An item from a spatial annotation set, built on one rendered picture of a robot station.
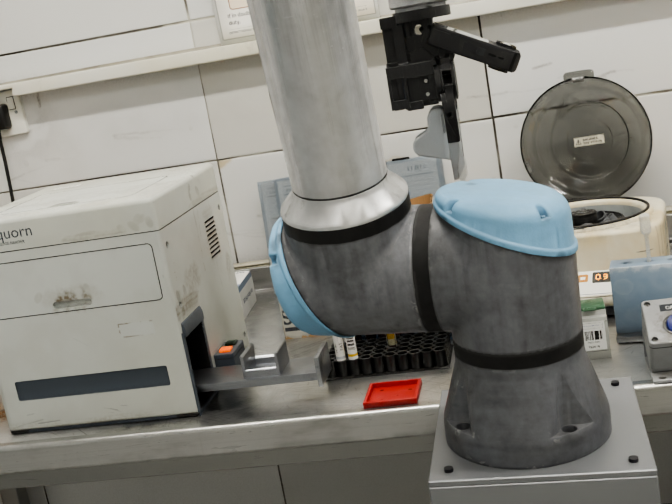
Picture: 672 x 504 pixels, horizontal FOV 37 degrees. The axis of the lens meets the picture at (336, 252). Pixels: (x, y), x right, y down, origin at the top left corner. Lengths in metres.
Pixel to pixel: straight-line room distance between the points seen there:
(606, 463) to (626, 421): 0.08
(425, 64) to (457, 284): 0.44
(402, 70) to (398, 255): 0.42
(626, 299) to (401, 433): 0.35
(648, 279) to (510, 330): 0.53
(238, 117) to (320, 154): 1.08
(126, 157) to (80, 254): 0.67
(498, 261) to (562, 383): 0.13
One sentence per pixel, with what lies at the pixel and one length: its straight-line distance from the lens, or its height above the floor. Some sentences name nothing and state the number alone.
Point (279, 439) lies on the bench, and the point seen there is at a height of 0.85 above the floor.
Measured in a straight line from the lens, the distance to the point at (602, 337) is 1.33.
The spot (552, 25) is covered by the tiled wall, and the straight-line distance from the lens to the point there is 1.84.
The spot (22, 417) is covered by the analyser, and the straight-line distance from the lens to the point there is 1.47.
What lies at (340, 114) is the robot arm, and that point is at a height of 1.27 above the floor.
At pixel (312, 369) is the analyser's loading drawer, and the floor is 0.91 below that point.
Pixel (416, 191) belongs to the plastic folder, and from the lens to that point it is 1.86.
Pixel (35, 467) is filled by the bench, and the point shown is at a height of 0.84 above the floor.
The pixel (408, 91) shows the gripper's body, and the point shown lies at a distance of 1.25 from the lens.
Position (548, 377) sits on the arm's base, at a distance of 0.89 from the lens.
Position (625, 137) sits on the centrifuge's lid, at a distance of 1.80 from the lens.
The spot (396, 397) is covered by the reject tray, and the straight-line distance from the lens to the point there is 1.30.
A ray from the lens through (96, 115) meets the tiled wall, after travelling 2.01.
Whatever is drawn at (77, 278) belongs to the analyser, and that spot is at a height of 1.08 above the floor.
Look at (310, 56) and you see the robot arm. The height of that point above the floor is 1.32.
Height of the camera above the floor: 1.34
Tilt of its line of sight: 12 degrees down
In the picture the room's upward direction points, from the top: 10 degrees counter-clockwise
